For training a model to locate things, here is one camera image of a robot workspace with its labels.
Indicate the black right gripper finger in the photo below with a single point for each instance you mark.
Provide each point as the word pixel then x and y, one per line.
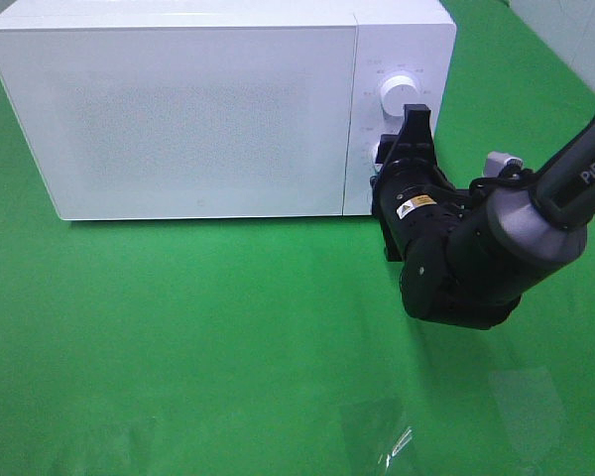
pixel 388 151
pixel 416 131

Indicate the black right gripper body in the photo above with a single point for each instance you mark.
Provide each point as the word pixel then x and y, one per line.
pixel 412 199

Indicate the white microwave knob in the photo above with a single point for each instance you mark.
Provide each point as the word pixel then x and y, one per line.
pixel 377 161
pixel 397 91

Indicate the white microwave door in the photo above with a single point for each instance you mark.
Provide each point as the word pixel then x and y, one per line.
pixel 184 123

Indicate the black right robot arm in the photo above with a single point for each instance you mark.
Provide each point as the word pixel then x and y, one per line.
pixel 469 254

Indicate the white microwave oven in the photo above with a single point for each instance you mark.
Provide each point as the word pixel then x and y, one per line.
pixel 390 36

